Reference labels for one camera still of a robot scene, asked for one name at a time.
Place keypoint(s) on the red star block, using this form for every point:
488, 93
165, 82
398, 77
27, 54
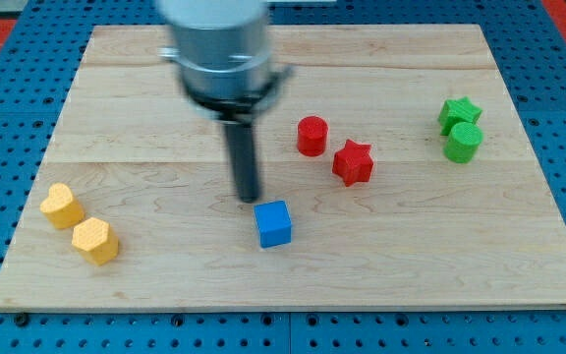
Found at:
353, 163

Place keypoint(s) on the green cylinder block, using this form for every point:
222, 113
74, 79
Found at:
463, 142

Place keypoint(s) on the yellow hexagon block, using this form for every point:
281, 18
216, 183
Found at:
96, 241

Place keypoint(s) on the black tool mount bracket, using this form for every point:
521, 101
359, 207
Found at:
244, 109

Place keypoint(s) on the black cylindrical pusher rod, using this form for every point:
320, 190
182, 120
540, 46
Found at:
242, 158

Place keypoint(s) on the red cylinder block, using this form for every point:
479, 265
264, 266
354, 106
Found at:
312, 132

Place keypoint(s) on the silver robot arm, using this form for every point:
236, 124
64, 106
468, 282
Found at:
224, 58

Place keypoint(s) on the blue cube block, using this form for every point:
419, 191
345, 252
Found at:
273, 224

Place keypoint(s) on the yellow heart block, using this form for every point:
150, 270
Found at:
61, 207

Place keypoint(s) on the wooden board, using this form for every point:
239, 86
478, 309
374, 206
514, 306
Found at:
423, 234

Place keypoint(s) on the green star block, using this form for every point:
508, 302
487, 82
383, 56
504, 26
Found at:
456, 111

